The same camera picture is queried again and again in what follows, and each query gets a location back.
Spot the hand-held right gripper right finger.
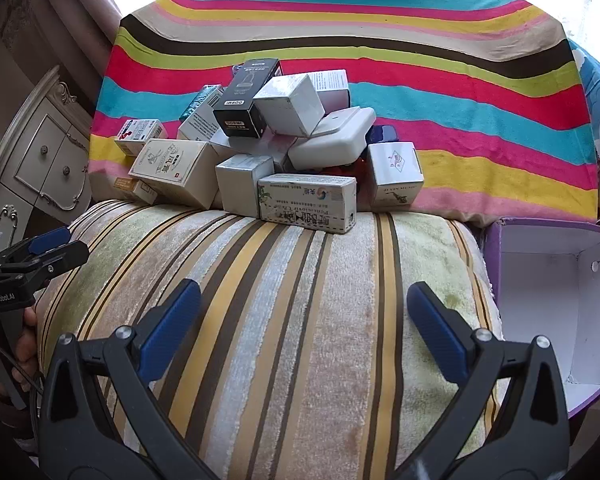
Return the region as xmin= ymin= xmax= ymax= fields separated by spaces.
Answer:
xmin=394 ymin=281 xmax=573 ymax=480

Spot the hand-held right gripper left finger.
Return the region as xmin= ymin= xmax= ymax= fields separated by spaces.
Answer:
xmin=38 ymin=278 xmax=222 ymax=480

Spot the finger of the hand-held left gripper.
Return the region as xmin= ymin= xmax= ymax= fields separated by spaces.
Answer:
xmin=0 ymin=240 xmax=91 ymax=289
xmin=0 ymin=226 xmax=72 ymax=265

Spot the purple cardboard box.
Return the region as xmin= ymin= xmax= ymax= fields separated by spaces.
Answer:
xmin=481 ymin=216 xmax=600 ymax=419

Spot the white box with pink stain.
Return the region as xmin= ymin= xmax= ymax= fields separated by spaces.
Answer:
xmin=260 ymin=132 xmax=301 ymax=172

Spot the pale box with fine text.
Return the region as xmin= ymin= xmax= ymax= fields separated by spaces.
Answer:
xmin=307 ymin=68 xmax=350 ymax=112

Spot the person's left hand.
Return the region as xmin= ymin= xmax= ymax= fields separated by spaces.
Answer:
xmin=0 ymin=305 xmax=42 ymax=407

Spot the white carved nightstand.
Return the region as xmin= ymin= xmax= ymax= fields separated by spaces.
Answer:
xmin=0 ymin=66 xmax=95 ymax=261

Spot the small yellow white box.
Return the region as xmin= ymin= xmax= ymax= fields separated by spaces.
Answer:
xmin=114 ymin=177 xmax=159 ymax=205

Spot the beige striped velvet cushion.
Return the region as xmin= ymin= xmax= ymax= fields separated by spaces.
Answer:
xmin=35 ymin=198 xmax=504 ymax=480

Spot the small white red-print box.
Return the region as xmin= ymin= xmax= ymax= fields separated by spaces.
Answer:
xmin=113 ymin=118 xmax=169 ymax=157

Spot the cream box with drawing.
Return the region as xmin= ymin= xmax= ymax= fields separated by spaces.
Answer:
xmin=128 ymin=138 xmax=224 ymax=210

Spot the plain grey-white box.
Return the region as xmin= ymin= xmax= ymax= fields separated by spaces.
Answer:
xmin=214 ymin=153 xmax=275 ymax=219

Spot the white box with bird print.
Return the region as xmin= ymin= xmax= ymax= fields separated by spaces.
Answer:
xmin=365 ymin=141 xmax=425 ymax=210

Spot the long white green-print box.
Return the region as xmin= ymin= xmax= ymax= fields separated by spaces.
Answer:
xmin=257 ymin=173 xmax=357 ymax=235

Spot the white barcode medicine box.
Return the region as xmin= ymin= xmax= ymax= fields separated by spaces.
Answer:
xmin=177 ymin=93 xmax=227 ymax=144

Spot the red and blue toy car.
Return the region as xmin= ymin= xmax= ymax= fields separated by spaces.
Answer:
xmin=350 ymin=124 xmax=399 ymax=199

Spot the teal patterned box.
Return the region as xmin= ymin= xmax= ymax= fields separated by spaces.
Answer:
xmin=179 ymin=85 xmax=226 ymax=124

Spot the white plastic case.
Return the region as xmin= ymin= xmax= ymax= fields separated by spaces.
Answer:
xmin=287 ymin=105 xmax=377 ymax=172

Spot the beige patterned drape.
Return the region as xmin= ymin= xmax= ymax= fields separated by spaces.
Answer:
xmin=25 ymin=0 xmax=127 ymax=91

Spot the rainbow striped blanket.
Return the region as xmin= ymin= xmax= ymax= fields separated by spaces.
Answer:
xmin=87 ymin=0 xmax=599 ymax=224

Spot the black product box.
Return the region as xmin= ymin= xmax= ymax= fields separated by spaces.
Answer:
xmin=212 ymin=57 xmax=284 ymax=139

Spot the white cube box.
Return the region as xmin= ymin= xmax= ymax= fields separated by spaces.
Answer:
xmin=252 ymin=73 xmax=327 ymax=138

